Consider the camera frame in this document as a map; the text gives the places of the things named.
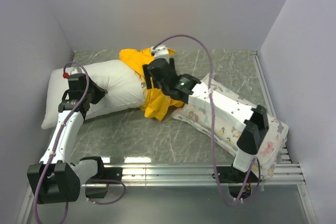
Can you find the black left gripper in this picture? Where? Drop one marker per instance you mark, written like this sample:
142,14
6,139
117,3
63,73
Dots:
100,92

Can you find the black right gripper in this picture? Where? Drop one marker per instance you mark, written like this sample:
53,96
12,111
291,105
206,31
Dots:
148,78

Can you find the yellow cartoon print pillowcase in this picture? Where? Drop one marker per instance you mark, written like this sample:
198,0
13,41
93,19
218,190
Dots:
156,104

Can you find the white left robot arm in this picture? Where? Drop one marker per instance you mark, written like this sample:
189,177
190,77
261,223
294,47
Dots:
53,180

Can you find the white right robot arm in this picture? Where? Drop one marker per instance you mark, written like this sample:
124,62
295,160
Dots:
252,122

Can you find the floral print white pillow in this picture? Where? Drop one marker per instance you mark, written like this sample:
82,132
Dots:
226,135

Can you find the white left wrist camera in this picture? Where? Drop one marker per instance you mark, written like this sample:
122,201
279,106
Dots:
75,70

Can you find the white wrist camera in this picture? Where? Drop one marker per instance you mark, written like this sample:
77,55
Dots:
75,70
160,51

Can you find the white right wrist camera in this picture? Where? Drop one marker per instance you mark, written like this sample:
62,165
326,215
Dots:
160,51

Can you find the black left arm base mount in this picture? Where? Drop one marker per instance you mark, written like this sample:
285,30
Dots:
105,175

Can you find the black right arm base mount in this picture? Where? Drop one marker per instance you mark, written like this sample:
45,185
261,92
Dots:
230,175

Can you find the aluminium right side rail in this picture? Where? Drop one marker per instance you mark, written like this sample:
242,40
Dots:
284,157

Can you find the aluminium rail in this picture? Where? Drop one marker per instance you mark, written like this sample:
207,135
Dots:
284,157
194,175

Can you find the aluminium front rail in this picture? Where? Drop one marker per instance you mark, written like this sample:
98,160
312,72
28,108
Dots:
194,175

